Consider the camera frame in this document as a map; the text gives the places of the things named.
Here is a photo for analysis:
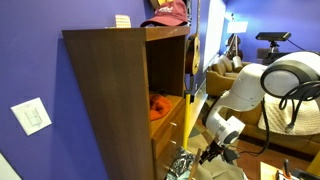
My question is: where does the small beige waffle block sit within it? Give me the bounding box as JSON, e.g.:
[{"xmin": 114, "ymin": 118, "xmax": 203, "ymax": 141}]
[{"xmin": 114, "ymin": 14, "xmax": 132, "ymax": 29}]

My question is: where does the grey cloth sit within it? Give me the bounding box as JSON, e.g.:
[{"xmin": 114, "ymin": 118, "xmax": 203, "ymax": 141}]
[{"xmin": 194, "ymin": 156, "xmax": 248, "ymax": 180}]

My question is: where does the brown drawer holding silver bag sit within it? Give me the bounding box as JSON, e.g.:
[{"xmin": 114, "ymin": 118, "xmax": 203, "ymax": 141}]
[{"xmin": 164, "ymin": 146, "xmax": 203, "ymax": 180}]

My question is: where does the white window blind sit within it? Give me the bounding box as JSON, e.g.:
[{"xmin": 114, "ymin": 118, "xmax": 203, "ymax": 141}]
[{"xmin": 202, "ymin": 0, "xmax": 228, "ymax": 73}]

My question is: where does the white wall light switch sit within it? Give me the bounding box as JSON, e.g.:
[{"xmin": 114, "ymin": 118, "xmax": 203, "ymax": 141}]
[{"xmin": 9, "ymin": 97, "xmax": 53, "ymax": 137}]

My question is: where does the brown drawer with small knob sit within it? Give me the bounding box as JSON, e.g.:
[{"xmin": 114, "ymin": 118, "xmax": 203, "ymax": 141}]
[{"xmin": 151, "ymin": 107, "xmax": 186, "ymax": 148}]

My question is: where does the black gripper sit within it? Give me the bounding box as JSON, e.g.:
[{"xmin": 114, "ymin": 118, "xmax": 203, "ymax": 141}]
[{"xmin": 199, "ymin": 142, "xmax": 239, "ymax": 164}]

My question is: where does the orange knit beanie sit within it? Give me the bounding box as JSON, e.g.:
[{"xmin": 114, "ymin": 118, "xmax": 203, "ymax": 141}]
[{"xmin": 148, "ymin": 93, "xmax": 173, "ymax": 122}]

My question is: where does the silver plastic bag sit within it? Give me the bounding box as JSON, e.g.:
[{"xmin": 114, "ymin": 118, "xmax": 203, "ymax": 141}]
[{"xmin": 166, "ymin": 146, "xmax": 198, "ymax": 180}]

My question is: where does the white music stand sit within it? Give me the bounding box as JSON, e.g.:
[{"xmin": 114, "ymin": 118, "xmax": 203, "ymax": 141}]
[{"xmin": 226, "ymin": 13, "xmax": 250, "ymax": 61}]

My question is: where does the tan armchair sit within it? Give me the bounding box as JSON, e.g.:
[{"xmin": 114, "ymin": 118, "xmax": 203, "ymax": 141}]
[{"xmin": 205, "ymin": 54, "xmax": 254, "ymax": 98}]

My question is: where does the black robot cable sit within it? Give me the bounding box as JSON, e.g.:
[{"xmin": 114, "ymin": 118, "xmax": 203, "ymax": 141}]
[{"xmin": 233, "ymin": 81, "xmax": 320, "ymax": 158}]

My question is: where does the cream knit blanket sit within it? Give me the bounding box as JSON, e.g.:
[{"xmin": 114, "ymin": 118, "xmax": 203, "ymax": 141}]
[{"xmin": 258, "ymin": 94, "xmax": 320, "ymax": 136}]

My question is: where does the brown acoustic guitar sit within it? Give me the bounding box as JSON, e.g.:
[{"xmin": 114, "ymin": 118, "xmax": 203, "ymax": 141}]
[{"xmin": 184, "ymin": 0, "xmax": 202, "ymax": 76}]

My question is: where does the black camera on tripod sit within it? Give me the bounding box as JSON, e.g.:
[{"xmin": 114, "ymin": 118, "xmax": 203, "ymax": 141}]
[{"xmin": 255, "ymin": 31, "xmax": 295, "ymax": 66}]

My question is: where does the dark brown wooden cabinet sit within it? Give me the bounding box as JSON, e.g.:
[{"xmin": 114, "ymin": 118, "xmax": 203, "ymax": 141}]
[{"xmin": 61, "ymin": 25, "xmax": 191, "ymax": 180}]

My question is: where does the silver cylinder drum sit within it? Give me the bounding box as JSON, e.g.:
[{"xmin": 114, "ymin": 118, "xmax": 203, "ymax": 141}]
[{"xmin": 232, "ymin": 55, "xmax": 244, "ymax": 73}]

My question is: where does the maroon baseball cap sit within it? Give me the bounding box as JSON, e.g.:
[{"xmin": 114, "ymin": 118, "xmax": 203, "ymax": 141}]
[{"xmin": 139, "ymin": 0, "xmax": 189, "ymax": 28}]

